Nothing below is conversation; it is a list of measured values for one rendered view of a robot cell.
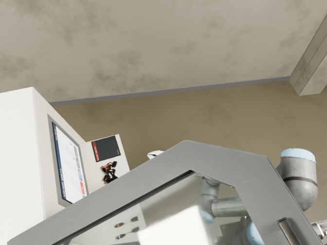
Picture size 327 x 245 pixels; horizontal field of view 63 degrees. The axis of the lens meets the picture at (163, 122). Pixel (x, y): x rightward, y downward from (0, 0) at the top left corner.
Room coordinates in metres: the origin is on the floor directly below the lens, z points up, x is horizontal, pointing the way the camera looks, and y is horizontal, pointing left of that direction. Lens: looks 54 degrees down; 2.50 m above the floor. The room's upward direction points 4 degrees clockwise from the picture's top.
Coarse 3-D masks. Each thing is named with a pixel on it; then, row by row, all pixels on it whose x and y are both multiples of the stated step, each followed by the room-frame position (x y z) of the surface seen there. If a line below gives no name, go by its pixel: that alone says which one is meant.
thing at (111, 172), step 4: (108, 164) 0.73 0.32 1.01; (112, 164) 0.74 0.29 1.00; (116, 164) 0.75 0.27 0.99; (104, 168) 0.71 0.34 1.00; (108, 168) 0.71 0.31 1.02; (104, 172) 0.69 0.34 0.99; (108, 172) 0.68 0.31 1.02; (112, 172) 0.69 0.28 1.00; (104, 176) 0.66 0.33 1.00; (108, 176) 0.66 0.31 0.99; (112, 176) 0.66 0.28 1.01; (116, 176) 0.67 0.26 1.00; (104, 180) 0.64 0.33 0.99; (108, 180) 0.63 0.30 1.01; (112, 180) 0.62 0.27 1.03
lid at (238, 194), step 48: (192, 144) 0.38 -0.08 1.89; (96, 192) 0.28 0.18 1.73; (144, 192) 0.27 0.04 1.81; (192, 192) 0.26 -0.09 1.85; (240, 192) 0.24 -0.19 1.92; (288, 192) 0.23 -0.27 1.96; (48, 240) 0.17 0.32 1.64; (96, 240) 0.16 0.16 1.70; (144, 240) 0.16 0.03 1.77; (192, 240) 0.15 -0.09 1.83; (240, 240) 0.15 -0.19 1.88; (288, 240) 0.13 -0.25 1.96
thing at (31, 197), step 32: (0, 96) 0.77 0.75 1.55; (32, 96) 0.78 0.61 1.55; (0, 128) 0.60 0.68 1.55; (32, 128) 0.61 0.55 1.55; (64, 128) 0.80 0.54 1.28; (0, 160) 0.45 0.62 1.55; (32, 160) 0.46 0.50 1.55; (0, 192) 0.33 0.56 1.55; (32, 192) 0.34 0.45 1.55; (0, 224) 0.22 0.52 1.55; (32, 224) 0.23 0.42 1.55
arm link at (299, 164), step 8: (288, 152) 0.52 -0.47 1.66; (296, 152) 0.51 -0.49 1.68; (304, 152) 0.51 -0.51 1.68; (288, 160) 0.48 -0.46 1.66; (296, 160) 0.47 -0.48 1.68; (304, 160) 0.47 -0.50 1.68; (312, 160) 0.48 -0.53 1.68; (280, 168) 0.47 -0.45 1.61; (288, 168) 0.45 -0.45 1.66; (296, 168) 0.44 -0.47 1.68; (304, 168) 0.44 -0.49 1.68; (312, 168) 0.45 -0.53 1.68; (288, 176) 0.42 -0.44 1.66; (296, 176) 0.41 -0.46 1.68; (304, 176) 0.41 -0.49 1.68; (312, 176) 0.42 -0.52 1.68
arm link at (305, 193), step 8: (288, 184) 0.39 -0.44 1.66; (296, 184) 0.38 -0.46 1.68; (304, 184) 0.38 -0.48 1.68; (312, 184) 0.39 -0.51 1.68; (296, 192) 0.36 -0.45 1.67; (304, 192) 0.36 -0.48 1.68; (312, 192) 0.36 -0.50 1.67; (296, 200) 0.34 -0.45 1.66; (304, 200) 0.34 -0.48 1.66; (312, 200) 0.34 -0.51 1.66; (304, 208) 0.32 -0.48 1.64
